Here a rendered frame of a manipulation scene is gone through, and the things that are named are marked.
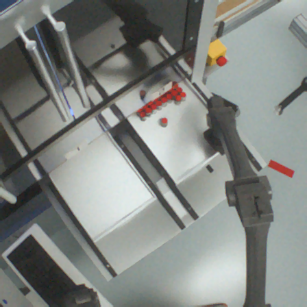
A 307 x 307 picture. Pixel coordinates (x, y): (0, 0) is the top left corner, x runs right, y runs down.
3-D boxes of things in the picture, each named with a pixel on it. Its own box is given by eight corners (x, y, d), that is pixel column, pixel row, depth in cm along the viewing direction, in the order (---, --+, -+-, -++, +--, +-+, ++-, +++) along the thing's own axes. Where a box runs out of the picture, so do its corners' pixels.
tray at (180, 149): (118, 109, 177) (117, 105, 174) (176, 70, 181) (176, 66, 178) (175, 185, 170) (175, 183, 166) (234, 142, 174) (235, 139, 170)
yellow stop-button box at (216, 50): (197, 53, 174) (199, 44, 167) (212, 43, 175) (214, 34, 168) (210, 68, 173) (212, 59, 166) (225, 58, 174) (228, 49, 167)
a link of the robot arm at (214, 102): (207, 121, 146) (236, 118, 146) (201, 88, 151) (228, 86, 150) (206, 138, 157) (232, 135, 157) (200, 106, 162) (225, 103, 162)
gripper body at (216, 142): (217, 124, 167) (218, 114, 160) (236, 146, 163) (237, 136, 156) (202, 134, 166) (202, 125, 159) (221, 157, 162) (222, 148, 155)
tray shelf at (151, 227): (31, 173, 173) (30, 171, 171) (186, 66, 183) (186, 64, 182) (107, 281, 163) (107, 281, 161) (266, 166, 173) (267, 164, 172)
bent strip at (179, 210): (155, 185, 170) (155, 181, 164) (162, 180, 170) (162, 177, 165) (180, 218, 167) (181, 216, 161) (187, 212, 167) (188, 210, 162)
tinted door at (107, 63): (75, 119, 141) (33, 20, 84) (193, 42, 148) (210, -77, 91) (76, 121, 141) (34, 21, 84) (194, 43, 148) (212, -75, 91)
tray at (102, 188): (41, 164, 172) (39, 161, 168) (99, 122, 176) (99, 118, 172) (94, 242, 165) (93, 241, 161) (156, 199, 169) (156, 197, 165)
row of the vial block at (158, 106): (138, 118, 176) (138, 113, 171) (179, 90, 179) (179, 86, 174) (142, 123, 175) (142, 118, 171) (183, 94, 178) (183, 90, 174)
